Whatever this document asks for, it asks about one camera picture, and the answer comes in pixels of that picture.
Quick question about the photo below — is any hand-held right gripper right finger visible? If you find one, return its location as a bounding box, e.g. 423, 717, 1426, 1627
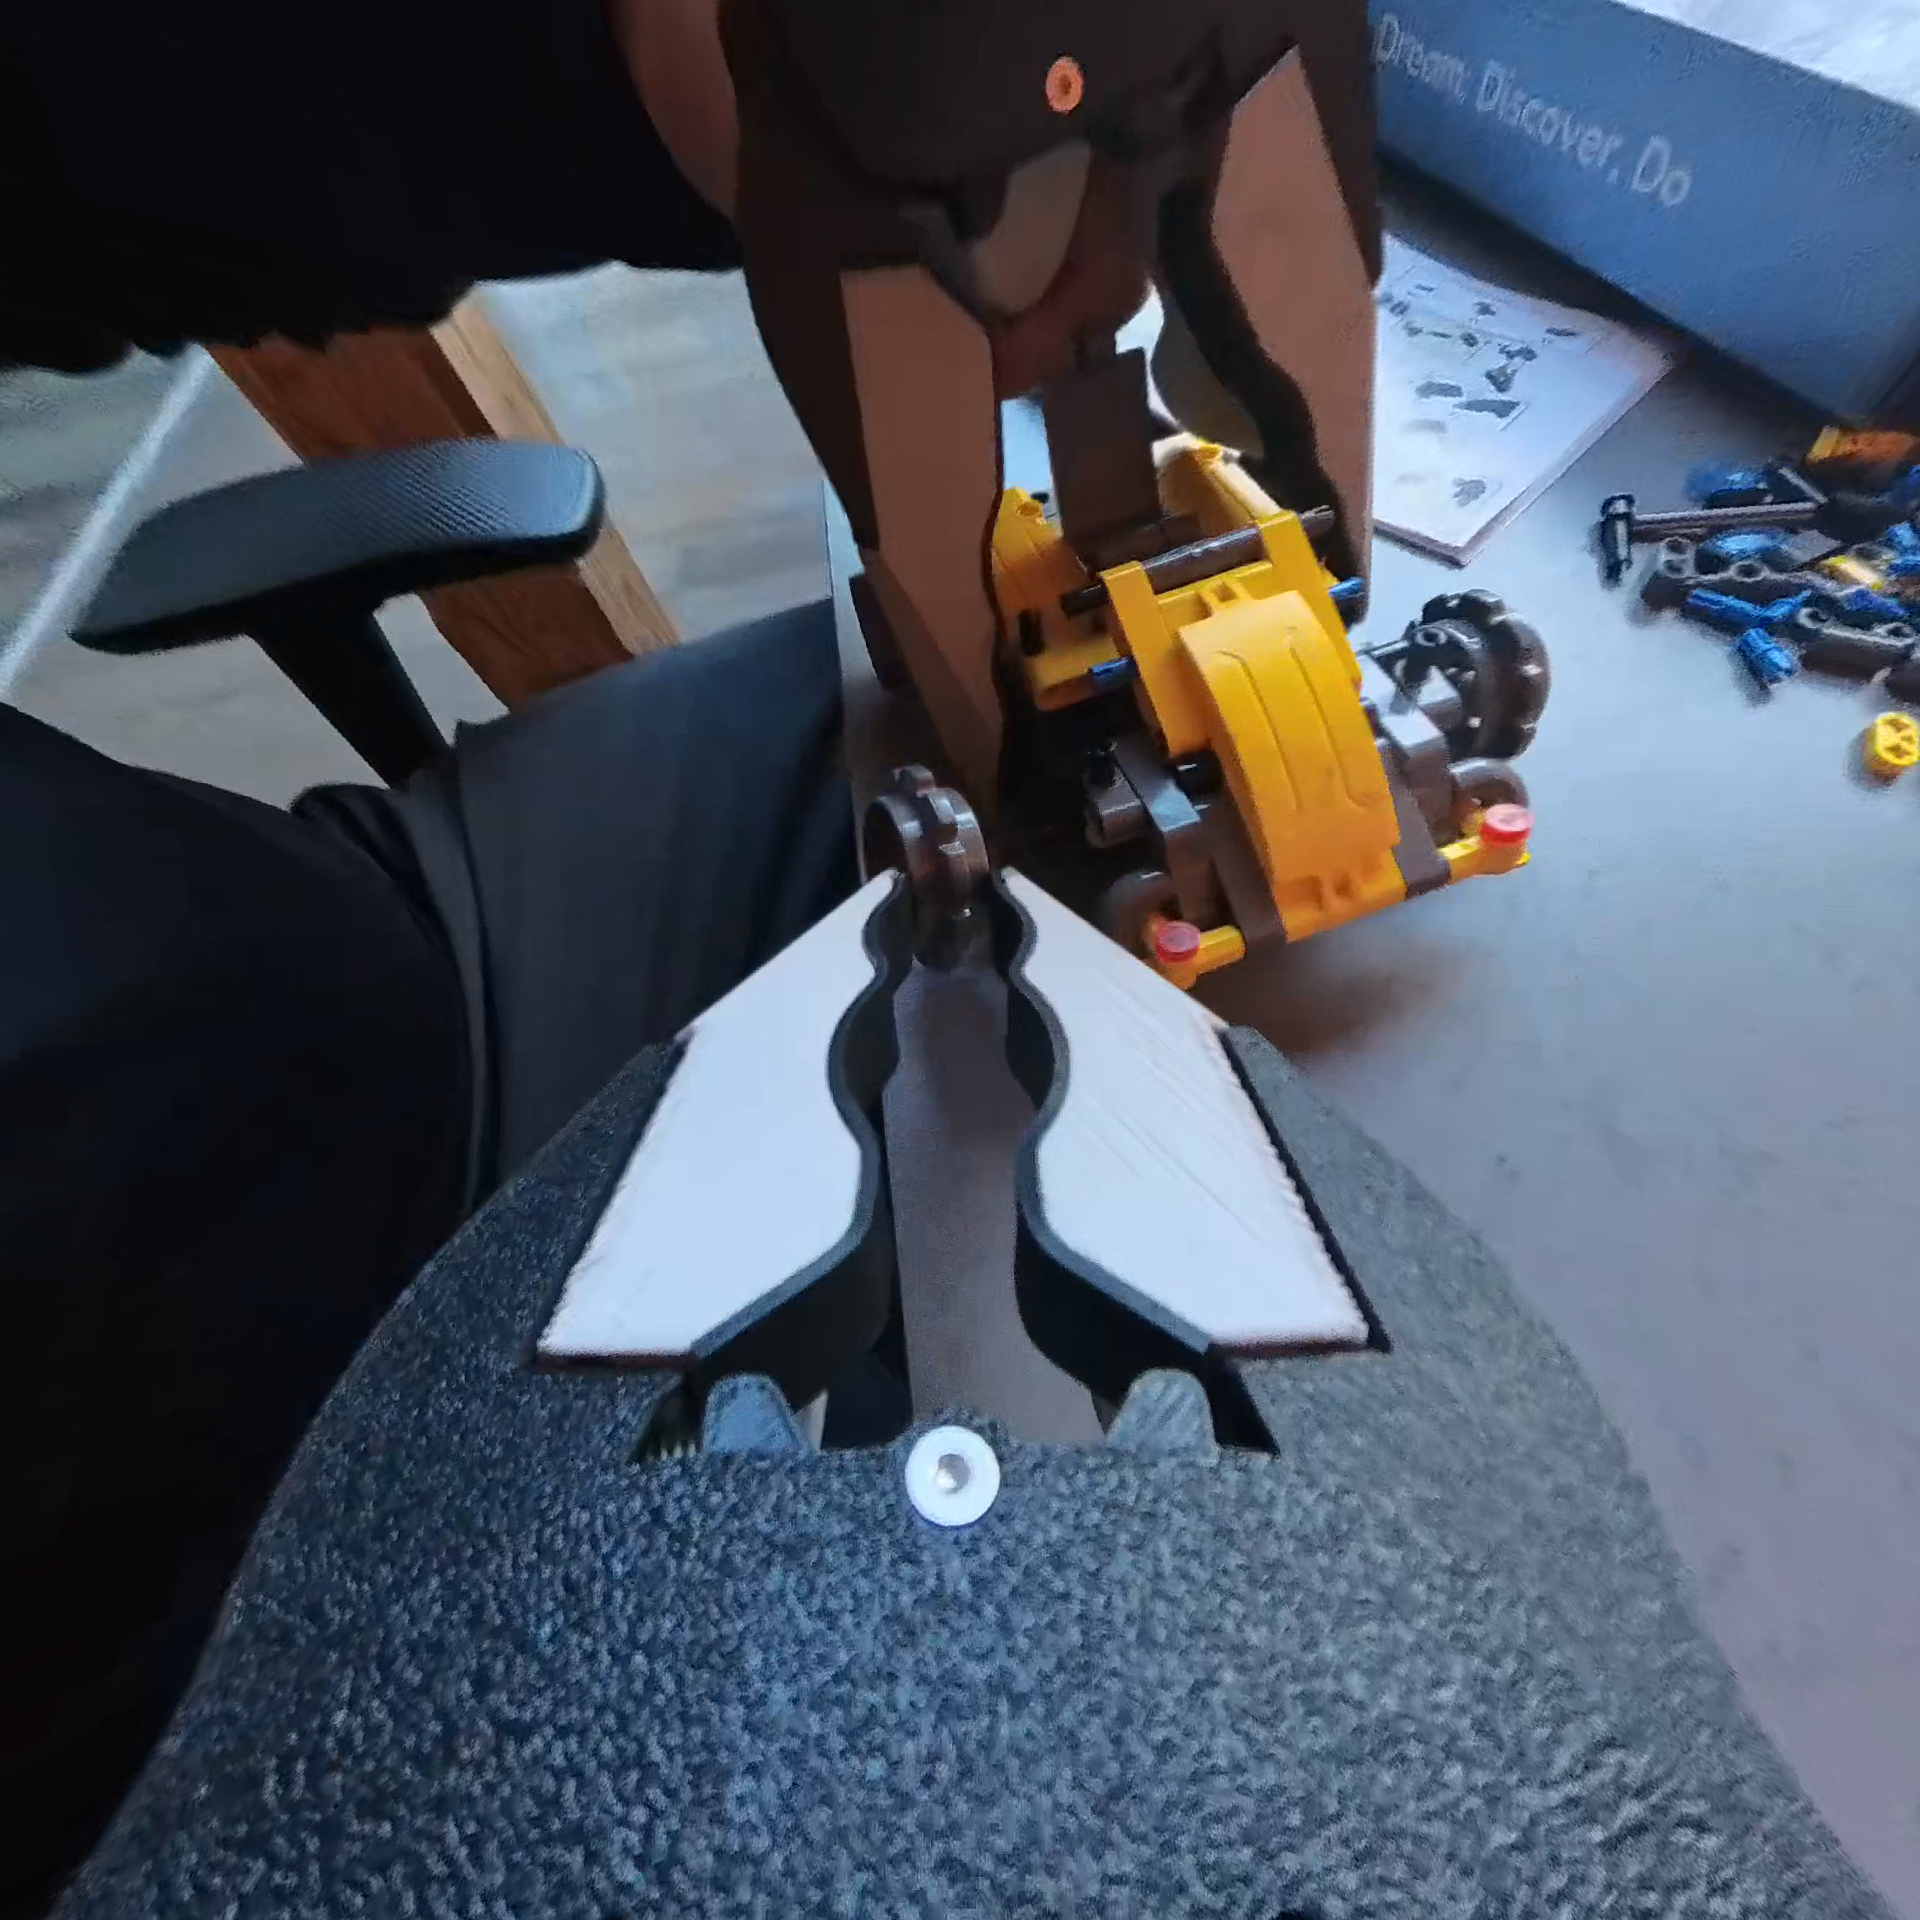
986, 867, 1375, 1365

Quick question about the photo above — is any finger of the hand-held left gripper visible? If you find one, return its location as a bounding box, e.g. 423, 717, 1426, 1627
839, 270, 1009, 804
1154, 45, 1382, 606

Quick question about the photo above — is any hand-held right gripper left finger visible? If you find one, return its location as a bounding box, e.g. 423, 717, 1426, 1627
537, 871, 913, 1366

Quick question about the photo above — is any grey toy wheel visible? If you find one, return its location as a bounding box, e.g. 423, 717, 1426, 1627
861, 766, 994, 974

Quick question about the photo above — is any yellow toy brick car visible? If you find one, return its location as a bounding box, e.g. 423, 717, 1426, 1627
847, 351, 1554, 992

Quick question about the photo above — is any person's left hand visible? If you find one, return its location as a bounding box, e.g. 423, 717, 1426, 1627
613, 0, 748, 215

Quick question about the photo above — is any white instruction booklet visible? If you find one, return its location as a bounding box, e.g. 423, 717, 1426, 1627
1370, 230, 1679, 568

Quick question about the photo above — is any blue cardboard box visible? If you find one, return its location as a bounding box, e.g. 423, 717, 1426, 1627
1364, 0, 1920, 423

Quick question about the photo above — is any brown wooden table leg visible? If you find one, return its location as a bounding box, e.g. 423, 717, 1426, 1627
210, 292, 684, 707

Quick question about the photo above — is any person's black top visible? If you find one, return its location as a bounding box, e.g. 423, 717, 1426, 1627
0, 703, 512, 1920

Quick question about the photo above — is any pile of dark brick pieces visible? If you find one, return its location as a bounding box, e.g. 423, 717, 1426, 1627
1598, 421, 1920, 692

